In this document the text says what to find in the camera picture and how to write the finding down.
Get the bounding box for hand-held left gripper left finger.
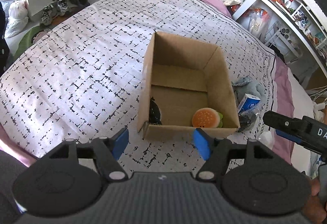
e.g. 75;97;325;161
48;127;129;183

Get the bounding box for white plastic bags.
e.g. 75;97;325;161
0;0;30;38

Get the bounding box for white black patterned blanket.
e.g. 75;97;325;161
0;0;278;179

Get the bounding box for white power strip with cables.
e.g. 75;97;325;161
310;85;327;113

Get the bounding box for white desk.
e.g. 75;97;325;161
231;0;327;77

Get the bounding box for pair of dark slippers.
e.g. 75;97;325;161
69;0;91;8

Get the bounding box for black fabric item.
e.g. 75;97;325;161
149;97;163;125

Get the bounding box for person's right hand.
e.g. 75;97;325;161
300;177;327;224

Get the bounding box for white plastic item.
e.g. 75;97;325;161
258;130;275;150

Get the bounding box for blue white tissue pack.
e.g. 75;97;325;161
237;93;261;114

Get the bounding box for green cartoon floor mat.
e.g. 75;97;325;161
13;27;49;61

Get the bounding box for orange burger plush toy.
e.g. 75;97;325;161
192;108;224;129

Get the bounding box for white pillow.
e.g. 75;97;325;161
287;68;321;178

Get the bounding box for white keyboard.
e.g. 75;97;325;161
301;0;327;28

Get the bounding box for plastic bags under desk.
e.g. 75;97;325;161
245;6;270;38

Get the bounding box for brown cardboard box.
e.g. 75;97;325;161
137;31;241;142

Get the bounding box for dark dotted clothing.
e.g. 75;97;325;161
0;1;11;77

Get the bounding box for person's grey clothing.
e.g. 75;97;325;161
0;149;35;224

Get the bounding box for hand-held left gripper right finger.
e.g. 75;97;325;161
193;127;275;181

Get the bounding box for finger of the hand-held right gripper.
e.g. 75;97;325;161
263;111;306;147

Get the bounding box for white wire cart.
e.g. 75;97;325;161
265;21;301;64

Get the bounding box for black crinkled bag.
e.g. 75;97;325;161
238;108;260;133

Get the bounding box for light blue plush toy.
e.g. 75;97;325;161
231;77;267;110

